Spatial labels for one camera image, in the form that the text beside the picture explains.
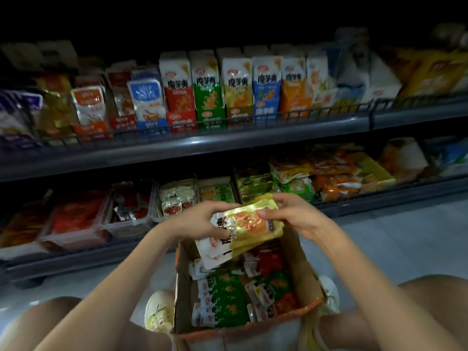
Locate person's left hand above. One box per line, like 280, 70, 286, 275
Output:
157, 199, 242, 246

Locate handful of tan white-top packets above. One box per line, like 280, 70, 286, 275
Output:
196, 194, 285, 271

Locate green orange display carton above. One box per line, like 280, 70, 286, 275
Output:
199, 177, 238, 205

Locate lime green display tray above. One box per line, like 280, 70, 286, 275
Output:
351, 151, 397, 193

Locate person's right hand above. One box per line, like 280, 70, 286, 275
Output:
256, 192, 343, 247

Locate person's right leg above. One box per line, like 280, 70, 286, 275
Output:
322, 274, 468, 351

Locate green snack packets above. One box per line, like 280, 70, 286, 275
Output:
281, 175, 317, 202

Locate person's right shoe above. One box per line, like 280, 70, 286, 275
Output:
314, 274, 342, 351

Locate pile of orange yellow packets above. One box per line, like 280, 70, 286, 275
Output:
271, 146, 381, 202

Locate person's shoe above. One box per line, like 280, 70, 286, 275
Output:
144, 290, 176, 333
314, 274, 342, 351

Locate person's right forearm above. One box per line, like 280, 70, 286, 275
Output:
318, 221, 468, 351

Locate person's left forearm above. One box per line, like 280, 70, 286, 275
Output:
33, 226, 180, 351

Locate pile of red snack packets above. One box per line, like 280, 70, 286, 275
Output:
51, 197, 107, 234

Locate person's left shoe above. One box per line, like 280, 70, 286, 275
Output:
144, 290, 176, 333

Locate grey metal store shelf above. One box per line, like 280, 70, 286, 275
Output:
0, 0, 468, 286

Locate white blue snack bags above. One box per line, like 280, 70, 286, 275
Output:
428, 135, 468, 176

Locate dark orange snack packs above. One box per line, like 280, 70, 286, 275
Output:
0, 208, 48, 249

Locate row of snack display cartons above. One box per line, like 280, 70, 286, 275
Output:
0, 29, 403, 151

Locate person's leg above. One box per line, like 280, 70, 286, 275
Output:
0, 296, 173, 351
322, 274, 468, 351

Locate clear plastic tray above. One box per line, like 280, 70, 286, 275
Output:
0, 204, 52, 262
40, 192, 112, 251
102, 182, 159, 240
152, 179, 200, 221

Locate yellow display carton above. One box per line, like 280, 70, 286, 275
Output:
388, 47, 468, 99

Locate brown cardboard box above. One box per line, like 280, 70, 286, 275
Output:
172, 230, 327, 351

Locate person's left leg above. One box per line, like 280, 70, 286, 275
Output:
0, 296, 173, 351

